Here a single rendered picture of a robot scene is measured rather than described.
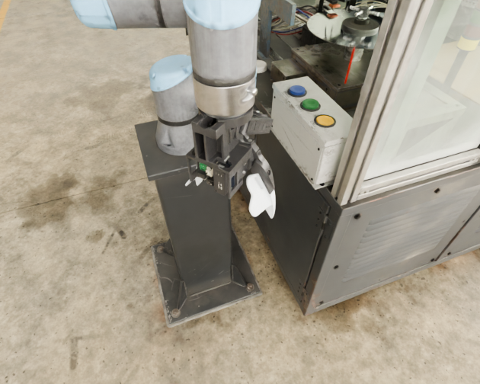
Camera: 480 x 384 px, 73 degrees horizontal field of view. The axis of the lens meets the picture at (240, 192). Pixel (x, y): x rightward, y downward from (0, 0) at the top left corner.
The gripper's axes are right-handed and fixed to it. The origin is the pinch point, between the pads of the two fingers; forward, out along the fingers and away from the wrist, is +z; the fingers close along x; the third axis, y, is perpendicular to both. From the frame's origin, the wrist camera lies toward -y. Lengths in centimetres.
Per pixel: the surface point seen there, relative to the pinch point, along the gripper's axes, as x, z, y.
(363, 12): -2, -8, -78
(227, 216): -19, 44, -25
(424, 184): 31, 16, -41
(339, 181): 13.1, 10.8, -25.0
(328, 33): -9, -4, -69
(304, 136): 1.3, 5.7, -30.5
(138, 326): -41, 91, 10
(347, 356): 36, 91, -22
